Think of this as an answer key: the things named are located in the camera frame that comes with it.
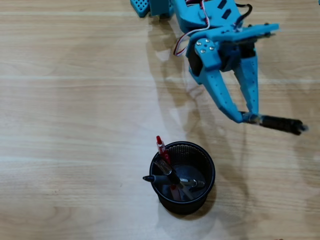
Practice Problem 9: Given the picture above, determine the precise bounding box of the white red servo cable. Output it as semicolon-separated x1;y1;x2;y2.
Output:
173;0;211;57

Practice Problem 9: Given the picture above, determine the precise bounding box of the black camera cable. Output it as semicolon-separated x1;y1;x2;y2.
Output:
234;3;253;27

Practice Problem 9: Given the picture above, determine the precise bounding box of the grey grip retractable pen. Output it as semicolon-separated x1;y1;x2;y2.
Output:
142;174;206;189

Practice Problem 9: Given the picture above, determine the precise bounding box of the black mesh pen holder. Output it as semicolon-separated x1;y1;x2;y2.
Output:
149;141;216;215

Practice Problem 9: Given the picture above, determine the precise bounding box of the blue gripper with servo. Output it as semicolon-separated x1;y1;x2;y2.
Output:
186;33;260;124

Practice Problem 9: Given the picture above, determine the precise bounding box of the clear capped black pen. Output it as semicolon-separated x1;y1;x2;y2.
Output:
152;159;196;201

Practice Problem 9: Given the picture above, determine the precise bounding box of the red retractable pen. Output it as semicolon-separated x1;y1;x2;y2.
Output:
156;135;181;201

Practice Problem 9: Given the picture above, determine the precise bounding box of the wrist camera on blue mount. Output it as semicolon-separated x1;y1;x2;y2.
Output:
212;23;281;43

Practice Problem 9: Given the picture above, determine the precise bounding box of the black grip retractable pen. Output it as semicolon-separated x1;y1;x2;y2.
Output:
241;112;310;136

